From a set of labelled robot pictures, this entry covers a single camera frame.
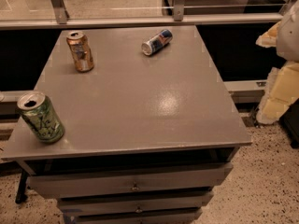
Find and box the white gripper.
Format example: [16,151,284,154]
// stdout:
[256,0,299,124]

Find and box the green soda can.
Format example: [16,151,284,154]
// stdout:
[17,91,64,144]

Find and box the blue silver energy drink can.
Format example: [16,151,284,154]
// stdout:
[141,29,173,56]

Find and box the gold orange soda can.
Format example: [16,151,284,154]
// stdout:
[66,31,94,72]

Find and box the grey drawer cabinet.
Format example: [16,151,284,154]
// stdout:
[0,25,253,224]

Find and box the bottom grey drawer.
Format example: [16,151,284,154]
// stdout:
[64,208,202,224]

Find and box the grey drawer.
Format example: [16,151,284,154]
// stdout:
[58,189,213,217]
[29,162,233,198]
[64,208,202,224]

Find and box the middle grey drawer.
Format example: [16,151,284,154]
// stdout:
[58,189,213,217]

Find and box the top grey drawer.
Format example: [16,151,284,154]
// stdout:
[29,162,233,198]

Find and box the grey metal rail frame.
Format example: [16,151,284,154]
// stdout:
[0,0,299,123]

